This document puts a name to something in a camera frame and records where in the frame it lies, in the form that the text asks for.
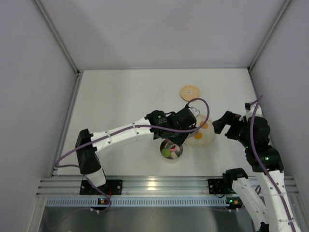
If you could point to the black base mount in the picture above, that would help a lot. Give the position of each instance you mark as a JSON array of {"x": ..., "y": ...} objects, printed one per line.
[
  {"x": 112, "y": 187},
  {"x": 217, "y": 186}
]

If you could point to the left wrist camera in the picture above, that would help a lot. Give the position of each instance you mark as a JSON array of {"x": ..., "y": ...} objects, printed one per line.
[{"x": 193, "y": 110}]

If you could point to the cream plate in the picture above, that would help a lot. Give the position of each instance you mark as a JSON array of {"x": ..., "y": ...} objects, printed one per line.
[{"x": 208, "y": 136}]

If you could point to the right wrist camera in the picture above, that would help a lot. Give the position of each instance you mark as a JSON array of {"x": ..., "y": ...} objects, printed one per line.
[{"x": 250, "y": 107}]

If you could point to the orange round food piece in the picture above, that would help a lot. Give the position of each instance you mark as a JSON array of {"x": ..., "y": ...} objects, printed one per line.
[{"x": 204, "y": 126}]

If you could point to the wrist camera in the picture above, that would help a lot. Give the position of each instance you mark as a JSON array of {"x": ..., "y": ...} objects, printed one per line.
[
  {"x": 250, "y": 107},
  {"x": 193, "y": 110}
]

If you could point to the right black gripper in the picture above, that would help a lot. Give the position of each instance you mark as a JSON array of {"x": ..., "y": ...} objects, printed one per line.
[{"x": 231, "y": 125}]

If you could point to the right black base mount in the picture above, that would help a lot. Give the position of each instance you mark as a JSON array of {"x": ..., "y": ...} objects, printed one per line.
[{"x": 217, "y": 186}]

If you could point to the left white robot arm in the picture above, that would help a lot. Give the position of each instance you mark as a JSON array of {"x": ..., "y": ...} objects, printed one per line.
[{"x": 89, "y": 145}]

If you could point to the slotted cable duct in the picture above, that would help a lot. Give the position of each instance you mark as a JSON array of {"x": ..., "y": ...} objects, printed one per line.
[{"x": 140, "y": 202}]

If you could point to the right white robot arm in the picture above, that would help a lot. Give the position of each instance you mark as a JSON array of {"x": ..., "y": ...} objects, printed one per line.
[{"x": 270, "y": 212}]

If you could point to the beige round lid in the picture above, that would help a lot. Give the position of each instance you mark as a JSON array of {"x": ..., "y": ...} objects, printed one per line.
[{"x": 189, "y": 92}]

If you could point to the green round food piece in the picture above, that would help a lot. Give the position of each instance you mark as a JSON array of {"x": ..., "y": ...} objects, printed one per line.
[{"x": 165, "y": 152}]

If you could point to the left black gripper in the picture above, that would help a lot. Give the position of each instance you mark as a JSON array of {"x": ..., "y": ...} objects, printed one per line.
[{"x": 177, "y": 138}]

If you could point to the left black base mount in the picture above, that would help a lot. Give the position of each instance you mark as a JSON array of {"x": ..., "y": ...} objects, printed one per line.
[{"x": 112, "y": 187}]

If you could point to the white tofu piece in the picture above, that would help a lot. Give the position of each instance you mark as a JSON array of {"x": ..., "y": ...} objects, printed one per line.
[{"x": 173, "y": 156}]

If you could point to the aluminium rail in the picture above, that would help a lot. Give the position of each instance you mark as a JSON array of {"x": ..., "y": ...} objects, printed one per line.
[{"x": 69, "y": 185}]

